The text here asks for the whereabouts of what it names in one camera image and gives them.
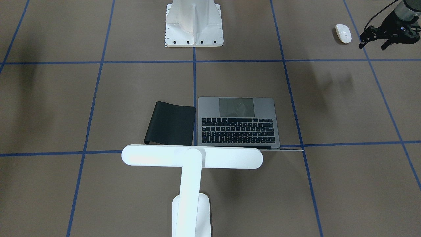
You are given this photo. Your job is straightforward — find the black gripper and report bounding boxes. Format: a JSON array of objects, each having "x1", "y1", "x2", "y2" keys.
[{"x1": 359, "y1": 12, "x2": 420, "y2": 51}]

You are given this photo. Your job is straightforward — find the white computer mouse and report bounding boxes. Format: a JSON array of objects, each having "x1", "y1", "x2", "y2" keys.
[{"x1": 335, "y1": 24, "x2": 352, "y2": 44}]

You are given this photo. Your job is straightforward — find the grey laptop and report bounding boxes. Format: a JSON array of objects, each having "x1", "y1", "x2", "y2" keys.
[{"x1": 196, "y1": 96, "x2": 301, "y2": 152}]

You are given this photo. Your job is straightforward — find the black mouse pad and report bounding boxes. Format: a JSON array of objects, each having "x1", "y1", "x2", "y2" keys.
[{"x1": 143, "y1": 101, "x2": 196, "y2": 146}]

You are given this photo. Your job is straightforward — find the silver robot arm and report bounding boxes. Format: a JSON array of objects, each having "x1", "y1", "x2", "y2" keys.
[{"x1": 359, "y1": 0, "x2": 421, "y2": 50}]

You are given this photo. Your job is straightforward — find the white desk lamp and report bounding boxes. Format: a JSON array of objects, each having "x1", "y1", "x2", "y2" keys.
[{"x1": 121, "y1": 144, "x2": 263, "y2": 237}]

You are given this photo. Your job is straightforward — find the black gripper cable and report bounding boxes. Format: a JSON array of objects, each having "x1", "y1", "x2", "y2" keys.
[{"x1": 364, "y1": 0, "x2": 399, "y2": 33}]

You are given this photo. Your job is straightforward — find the white pedestal column base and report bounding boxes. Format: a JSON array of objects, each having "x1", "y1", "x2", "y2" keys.
[{"x1": 164, "y1": 0, "x2": 224, "y2": 48}]

